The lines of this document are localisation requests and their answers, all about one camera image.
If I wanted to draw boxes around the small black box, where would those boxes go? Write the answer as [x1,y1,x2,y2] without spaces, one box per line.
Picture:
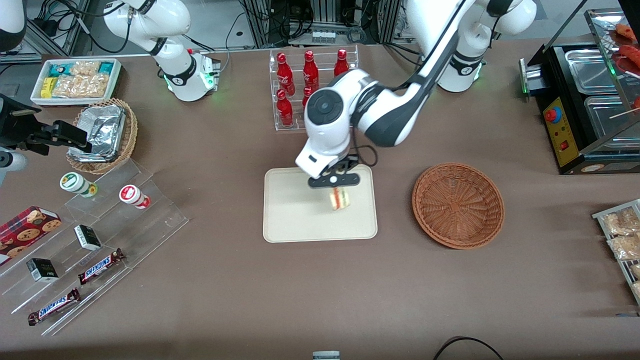
[26,257,60,284]
[73,224,103,252]

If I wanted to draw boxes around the triangle sandwich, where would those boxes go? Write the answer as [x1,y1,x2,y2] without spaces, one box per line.
[328,188,352,212]

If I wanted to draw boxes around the brown round wicker basket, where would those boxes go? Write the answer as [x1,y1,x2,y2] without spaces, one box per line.
[412,162,505,250]

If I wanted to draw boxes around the black looped cable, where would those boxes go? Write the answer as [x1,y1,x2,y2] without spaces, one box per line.
[432,335,504,360]

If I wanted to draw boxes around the white rectangular snack bin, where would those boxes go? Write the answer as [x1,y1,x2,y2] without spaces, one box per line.
[30,57,123,108]

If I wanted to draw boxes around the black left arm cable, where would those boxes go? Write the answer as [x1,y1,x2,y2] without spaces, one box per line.
[351,127,379,168]

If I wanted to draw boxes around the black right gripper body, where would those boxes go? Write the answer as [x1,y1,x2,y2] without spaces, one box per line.
[0,95,43,151]

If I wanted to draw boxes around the black yellow food warmer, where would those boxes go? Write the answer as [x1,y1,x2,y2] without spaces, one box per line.
[520,7,640,176]

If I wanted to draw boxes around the clear rice cracker bag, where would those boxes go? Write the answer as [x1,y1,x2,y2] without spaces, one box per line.
[69,60,101,78]
[52,74,110,99]

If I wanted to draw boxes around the clear acrylic bottle rack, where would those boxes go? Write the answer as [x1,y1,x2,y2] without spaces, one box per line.
[269,44,360,132]

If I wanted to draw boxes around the red lid white cup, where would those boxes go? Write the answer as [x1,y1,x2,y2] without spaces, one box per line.
[118,184,151,210]

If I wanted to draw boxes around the clear acrylic stepped stand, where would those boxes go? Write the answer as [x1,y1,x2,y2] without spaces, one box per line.
[0,158,190,337]

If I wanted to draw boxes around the red cookie box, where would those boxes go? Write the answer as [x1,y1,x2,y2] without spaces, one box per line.
[0,205,63,266]

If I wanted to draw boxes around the stainless steel warmer pan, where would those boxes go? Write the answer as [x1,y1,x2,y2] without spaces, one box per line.
[583,94,640,152]
[564,48,619,96]

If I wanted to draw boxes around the light tan wicker basket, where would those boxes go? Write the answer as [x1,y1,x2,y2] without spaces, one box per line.
[66,97,139,176]

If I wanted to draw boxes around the cream plastic tray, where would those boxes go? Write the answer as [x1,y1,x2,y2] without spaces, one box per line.
[263,164,378,243]

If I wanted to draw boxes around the green lid white cup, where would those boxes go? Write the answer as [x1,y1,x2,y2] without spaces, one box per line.
[59,171,99,199]

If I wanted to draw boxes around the tray of packaged crackers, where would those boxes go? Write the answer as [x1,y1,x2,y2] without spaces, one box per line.
[592,198,640,307]

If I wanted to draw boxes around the aluminium frame rack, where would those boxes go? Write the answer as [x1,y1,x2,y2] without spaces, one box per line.
[241,0,402,49]

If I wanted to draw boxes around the Snickers chocolate bar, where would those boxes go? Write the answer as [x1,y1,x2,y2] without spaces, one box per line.
[27,287,82,327]
[77,247,126,286]

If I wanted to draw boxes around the stacked aluminium foil containers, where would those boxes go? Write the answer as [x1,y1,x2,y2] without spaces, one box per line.
[67,103,126,163]

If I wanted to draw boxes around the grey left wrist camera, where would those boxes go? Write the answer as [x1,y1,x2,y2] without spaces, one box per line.
[307,171,361,190]

